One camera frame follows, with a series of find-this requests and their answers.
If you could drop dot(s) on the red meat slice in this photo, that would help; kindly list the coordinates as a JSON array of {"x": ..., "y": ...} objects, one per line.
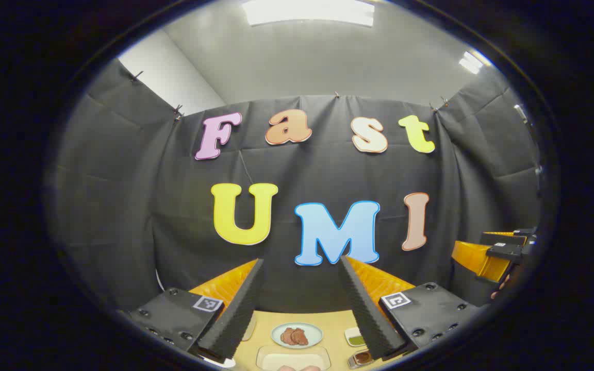
[
  {"x": 301, "y": 337},
  {"x": 286, "y": 336}
]

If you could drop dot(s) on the large ceiling light panel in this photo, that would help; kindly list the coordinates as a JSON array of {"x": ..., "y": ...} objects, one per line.
[{"x": 307, "y": 11}]

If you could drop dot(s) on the small ceiling light panel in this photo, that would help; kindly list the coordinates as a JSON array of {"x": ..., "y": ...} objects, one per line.
[{"x": 469, "y": 63}]

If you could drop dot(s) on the white divided bean dish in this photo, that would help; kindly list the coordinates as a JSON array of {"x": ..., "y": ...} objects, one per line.
[{"x": 355, "y": 337}]

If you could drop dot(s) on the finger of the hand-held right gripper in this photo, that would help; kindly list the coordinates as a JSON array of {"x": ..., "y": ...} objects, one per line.
[
  {"x": 475, "y": 260},
  {"x": 503, "y": 238}
]

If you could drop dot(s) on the light green plate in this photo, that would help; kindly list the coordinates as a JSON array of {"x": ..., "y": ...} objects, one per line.
[{"x": 315, "y": 335}]

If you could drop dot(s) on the metal chopstick holder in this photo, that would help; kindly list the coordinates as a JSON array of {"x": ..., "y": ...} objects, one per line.
[{"x": 360, "y": 365}]

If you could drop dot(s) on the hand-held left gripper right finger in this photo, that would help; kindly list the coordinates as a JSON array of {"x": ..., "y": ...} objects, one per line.
[{"x": 366, "y": 314}]

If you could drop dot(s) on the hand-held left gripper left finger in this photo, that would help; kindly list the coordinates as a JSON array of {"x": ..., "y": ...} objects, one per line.
[{"x": 240, "y": 314}]

